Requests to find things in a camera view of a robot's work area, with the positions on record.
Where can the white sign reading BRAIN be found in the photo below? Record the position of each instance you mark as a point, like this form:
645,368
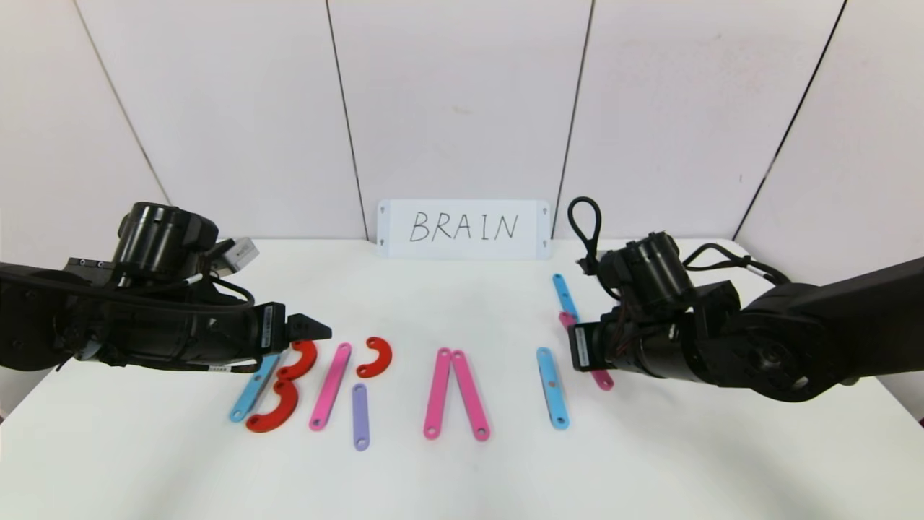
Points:
393,231

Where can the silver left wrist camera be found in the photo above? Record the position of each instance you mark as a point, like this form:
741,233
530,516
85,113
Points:
238,254

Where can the pink bar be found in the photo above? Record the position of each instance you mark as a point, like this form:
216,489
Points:
330,386
437,393
603,380
469,393

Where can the orange and black left arm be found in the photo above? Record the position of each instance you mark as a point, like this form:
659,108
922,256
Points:
108,325

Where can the light blue medium bar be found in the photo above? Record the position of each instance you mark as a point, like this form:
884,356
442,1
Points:
561,289

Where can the small red curved piece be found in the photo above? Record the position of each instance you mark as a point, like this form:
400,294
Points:
382,357
306,357

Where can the short purple bar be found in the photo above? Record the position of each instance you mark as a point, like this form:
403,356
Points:
360,419

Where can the large red curved piece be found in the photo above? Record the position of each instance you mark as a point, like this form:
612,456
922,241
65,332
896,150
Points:
280,415

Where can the light blue long flat bar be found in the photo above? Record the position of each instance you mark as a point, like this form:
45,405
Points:
552,393
249,393

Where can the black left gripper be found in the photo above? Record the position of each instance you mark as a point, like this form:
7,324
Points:
272,329

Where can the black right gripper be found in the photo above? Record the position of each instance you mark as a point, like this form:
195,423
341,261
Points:
580,348

